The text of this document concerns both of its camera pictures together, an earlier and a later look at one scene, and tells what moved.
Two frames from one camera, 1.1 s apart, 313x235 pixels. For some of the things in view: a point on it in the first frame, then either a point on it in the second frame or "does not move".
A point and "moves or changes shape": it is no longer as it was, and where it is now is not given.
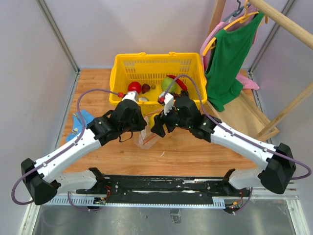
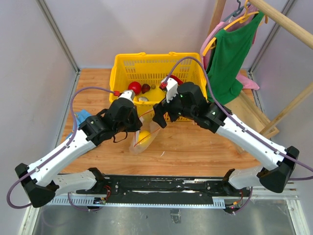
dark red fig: [145, 87] does not move
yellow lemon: [151, 121] → [144, 137]
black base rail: [119, 189] does not move
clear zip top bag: [146, 137] moves or changes shape
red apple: [134, 85] does not move
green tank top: [228, 59] does not move
